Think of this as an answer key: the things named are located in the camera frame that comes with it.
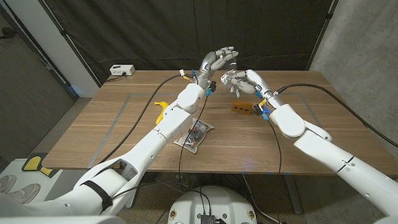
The black backdrop curtain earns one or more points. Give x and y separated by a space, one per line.
155 31

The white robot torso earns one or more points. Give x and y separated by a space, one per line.
213 202

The grey sneaker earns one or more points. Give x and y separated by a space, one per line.
6 183
23 193

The yellow black floor object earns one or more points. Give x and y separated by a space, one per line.
32 163

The white floor mat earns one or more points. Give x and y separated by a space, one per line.
18 174

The brown brick block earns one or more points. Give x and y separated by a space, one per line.
241 107

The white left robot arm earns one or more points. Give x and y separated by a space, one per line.
168 124

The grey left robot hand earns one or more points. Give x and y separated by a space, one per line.
210 63

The grey finned torso module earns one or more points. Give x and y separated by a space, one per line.
207 219

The yellow toy banana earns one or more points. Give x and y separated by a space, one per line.
163 105

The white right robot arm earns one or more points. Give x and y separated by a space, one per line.
320 149

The clear plastic parts package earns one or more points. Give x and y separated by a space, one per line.
199 133

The grey table leg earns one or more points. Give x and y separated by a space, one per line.
132 202
293 194

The black backdrop stand pole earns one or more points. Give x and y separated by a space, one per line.
329 15
62 32

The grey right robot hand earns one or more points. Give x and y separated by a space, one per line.
252 82

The white power strip box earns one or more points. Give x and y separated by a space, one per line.
122 69

